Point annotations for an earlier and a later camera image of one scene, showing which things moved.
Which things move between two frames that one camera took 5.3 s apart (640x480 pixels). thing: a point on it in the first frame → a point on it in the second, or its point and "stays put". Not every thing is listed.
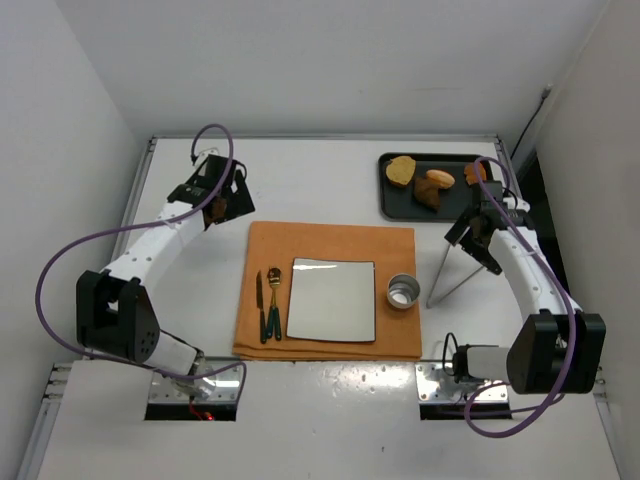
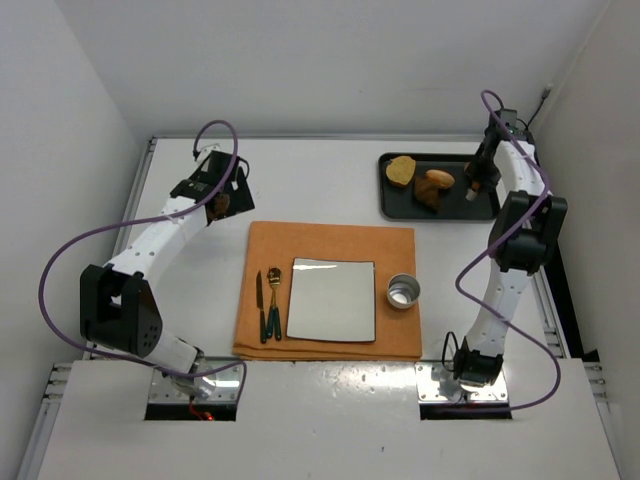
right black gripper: [473, 239] → [481, 170]
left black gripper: [235, 195] stays put
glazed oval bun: [441, 178] stays put
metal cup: [402, 290] stays put
